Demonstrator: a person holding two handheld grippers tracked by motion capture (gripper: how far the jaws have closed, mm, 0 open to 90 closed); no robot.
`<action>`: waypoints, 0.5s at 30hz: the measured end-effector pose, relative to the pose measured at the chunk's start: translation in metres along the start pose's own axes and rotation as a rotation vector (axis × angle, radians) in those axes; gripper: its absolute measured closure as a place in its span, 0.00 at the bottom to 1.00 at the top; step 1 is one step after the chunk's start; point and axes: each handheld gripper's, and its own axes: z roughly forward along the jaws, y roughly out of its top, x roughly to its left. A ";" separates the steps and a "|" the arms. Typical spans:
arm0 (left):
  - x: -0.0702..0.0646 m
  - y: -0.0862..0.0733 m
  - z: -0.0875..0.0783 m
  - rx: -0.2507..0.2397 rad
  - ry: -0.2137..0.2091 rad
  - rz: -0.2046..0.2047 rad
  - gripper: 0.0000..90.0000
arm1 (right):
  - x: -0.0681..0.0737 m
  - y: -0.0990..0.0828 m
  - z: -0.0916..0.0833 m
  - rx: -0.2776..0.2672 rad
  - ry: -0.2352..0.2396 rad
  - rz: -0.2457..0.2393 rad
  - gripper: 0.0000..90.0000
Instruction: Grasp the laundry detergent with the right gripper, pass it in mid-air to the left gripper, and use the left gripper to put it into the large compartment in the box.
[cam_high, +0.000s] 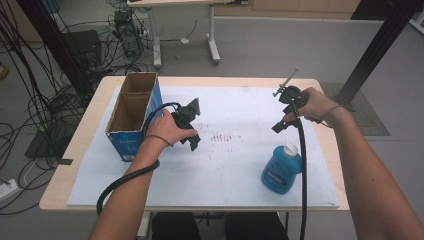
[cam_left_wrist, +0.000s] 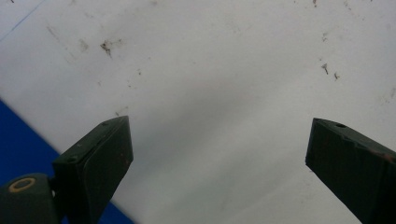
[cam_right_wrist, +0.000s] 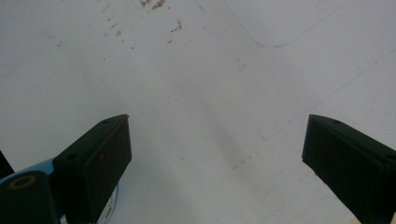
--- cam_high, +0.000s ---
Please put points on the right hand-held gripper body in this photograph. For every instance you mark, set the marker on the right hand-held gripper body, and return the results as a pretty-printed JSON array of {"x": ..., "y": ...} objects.
[{"x": 295, "y": 96}]

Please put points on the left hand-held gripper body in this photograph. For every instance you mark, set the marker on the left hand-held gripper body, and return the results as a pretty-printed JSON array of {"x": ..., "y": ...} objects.
[{"x": 186, "y": 115}]

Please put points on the blue bottle with white cap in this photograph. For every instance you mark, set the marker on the blue bottle with white cap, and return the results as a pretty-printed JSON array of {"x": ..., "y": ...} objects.
[{"x": 280, "y": 173}]

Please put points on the blue cardboard box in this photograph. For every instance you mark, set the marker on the blue cardboard box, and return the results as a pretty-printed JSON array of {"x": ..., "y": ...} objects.
[{"x": 128, "y": 146}]

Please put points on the person's right hand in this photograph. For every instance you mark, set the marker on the person's right hand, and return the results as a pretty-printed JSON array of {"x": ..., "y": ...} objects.
[{"x": 318, "y": 105}]

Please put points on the person's left hand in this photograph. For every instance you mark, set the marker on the person's left hand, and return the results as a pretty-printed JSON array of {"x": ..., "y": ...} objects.
[{"x": 165, "y": 128}]

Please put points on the black wrist band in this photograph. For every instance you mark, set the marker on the black wrist band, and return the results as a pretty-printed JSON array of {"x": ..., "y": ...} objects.
[
  {"x": 328, "y": 111},
  {"x": 161, "y": 137}
]

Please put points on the white table mat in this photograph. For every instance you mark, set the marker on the white table mat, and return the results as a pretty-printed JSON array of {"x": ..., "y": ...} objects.
[{"x": 226, "y": 173}]

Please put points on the grey grid floor mat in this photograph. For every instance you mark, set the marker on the grey grid floor mat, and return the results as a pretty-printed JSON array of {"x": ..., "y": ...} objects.
[{"x": 370, "y": 123}]

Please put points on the white desk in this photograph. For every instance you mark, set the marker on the white desk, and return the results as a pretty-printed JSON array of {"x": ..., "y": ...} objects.
[{"x": 211, "y": 33}]

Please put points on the person's left leg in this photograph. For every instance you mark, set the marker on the person's left leg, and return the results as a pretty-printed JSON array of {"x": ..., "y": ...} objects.
[{"x": 175, "y": 226}]

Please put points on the person's leg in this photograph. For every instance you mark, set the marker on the person's leg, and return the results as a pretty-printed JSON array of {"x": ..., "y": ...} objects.
[
  {"x": 255, "y": 226},
  {"x": 175, "y": 226}
]

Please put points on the person's right leg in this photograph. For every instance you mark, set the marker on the person's right leg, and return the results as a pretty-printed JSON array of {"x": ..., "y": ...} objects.
[{"x": 255, "y": 226}]

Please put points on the black square case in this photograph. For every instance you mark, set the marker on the black square case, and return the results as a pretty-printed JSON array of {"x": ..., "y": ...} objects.
[{"x": 83, "y": 45}]

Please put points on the black tape strip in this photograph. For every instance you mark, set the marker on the black tape strip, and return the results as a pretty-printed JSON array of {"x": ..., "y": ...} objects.
[{"x": 65, "y": 161}]

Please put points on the white power strip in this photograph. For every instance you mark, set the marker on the white power strip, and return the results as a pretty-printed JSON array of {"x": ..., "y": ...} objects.
[{"x": 7, "y": 190}]

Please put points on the black metal frame post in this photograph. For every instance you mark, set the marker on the black metal frame post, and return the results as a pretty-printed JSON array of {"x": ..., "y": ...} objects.
[
  {"x": 56, "y": 43},
  {"x": 373, "y": 53}
]

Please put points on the black floor base plate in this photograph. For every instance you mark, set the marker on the black floor base plate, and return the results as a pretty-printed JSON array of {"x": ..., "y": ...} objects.
[{"x": 43, "y": 145}]

